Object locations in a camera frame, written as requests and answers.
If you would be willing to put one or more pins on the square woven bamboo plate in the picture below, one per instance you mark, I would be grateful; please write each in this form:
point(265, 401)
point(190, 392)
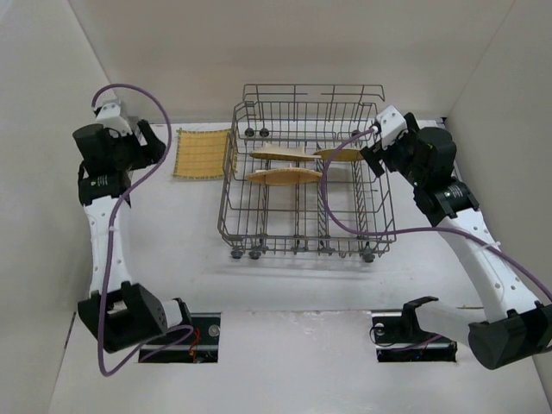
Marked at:
point(285, 176)

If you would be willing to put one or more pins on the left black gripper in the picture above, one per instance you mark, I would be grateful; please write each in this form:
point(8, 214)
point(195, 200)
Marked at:
point(141, 141)

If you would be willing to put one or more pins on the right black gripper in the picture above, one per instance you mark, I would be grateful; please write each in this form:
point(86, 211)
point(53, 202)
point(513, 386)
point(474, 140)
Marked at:
point(375, 156)

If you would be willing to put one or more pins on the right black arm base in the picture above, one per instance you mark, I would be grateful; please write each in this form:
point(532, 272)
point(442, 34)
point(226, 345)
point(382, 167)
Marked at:
point(398, 338)

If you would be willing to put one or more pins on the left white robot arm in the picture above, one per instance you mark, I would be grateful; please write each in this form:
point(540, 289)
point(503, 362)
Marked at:
point(118, 311)

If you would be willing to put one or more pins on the rectangular woven bamboo plate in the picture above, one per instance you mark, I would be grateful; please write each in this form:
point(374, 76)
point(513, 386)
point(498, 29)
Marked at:
point(201, 155)

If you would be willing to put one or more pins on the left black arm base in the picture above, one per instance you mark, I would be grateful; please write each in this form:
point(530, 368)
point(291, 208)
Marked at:
point(180, 347)

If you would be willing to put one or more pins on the round woven bamboo plate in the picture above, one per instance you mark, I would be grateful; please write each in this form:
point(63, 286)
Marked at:
point(344, 155)

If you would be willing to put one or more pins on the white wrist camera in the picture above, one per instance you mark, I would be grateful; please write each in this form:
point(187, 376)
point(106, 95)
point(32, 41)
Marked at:
point(389, 123)
point(113, 115)

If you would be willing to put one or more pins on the shovel-shaped woven bamboo plate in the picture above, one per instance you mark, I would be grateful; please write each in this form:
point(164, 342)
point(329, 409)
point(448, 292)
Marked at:
point(293, 154)

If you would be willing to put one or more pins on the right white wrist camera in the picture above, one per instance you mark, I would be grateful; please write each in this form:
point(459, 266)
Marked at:
point(389, 123)

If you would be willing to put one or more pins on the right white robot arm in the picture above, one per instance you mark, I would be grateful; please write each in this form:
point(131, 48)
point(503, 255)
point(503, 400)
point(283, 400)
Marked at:
point(513, 323)

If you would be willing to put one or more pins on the grey wire dish rack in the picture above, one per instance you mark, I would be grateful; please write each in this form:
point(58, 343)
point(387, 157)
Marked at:
point(347, 212)

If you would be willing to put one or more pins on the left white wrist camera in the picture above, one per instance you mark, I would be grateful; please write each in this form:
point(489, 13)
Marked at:
point(113, 115)

